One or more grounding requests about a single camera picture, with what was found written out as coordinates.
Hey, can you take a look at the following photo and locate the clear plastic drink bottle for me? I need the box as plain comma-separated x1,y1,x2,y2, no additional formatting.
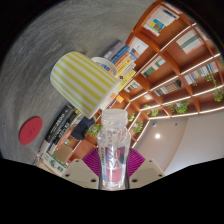
96,108,132,191

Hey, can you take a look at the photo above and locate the row of books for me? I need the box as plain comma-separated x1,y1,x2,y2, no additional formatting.
99,39,138,93
32,104,85,177

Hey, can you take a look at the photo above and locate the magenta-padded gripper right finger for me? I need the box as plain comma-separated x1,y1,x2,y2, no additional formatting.
125,147,166,190

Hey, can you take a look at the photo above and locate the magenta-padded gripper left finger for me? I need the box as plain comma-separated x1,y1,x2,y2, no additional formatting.
61,147,102,190

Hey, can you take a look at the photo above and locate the wooden shelf unit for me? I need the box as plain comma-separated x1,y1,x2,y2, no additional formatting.
68,0,224,160

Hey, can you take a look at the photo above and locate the flat round red coaster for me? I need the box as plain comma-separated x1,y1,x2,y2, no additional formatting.
18,115,44,146

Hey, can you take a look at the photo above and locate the yellow white striped mug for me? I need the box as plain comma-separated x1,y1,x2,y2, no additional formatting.
49,50,120,120

